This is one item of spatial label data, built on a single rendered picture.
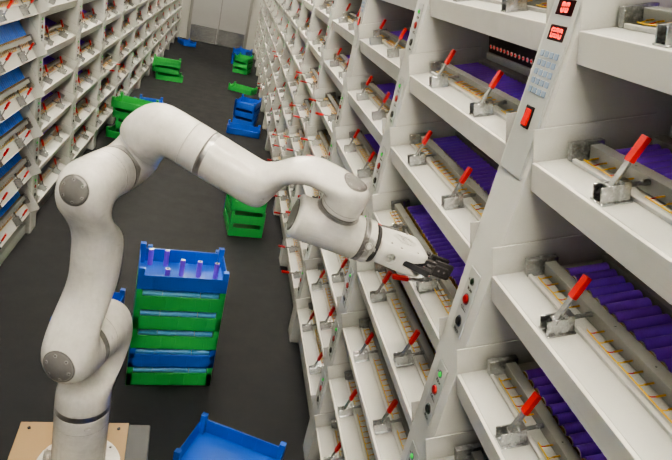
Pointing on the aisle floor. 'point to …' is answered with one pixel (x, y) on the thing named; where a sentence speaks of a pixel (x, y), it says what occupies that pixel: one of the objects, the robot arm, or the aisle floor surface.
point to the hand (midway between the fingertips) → (439, 267)
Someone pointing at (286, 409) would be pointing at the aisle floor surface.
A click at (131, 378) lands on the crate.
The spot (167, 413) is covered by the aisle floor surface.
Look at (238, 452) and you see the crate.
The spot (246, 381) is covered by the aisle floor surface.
